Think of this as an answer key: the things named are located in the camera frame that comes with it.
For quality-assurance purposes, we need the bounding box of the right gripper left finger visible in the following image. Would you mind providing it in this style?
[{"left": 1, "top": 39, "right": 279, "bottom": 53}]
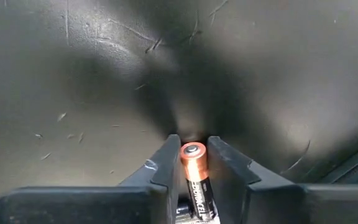
[{"left": 0, "top": 134, "right": 182, "bottom": 224}]

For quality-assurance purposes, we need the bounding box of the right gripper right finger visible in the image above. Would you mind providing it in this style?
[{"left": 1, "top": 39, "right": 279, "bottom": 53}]
[{"left": 206, "top": 136, "right": 358, "bottom": 224}]

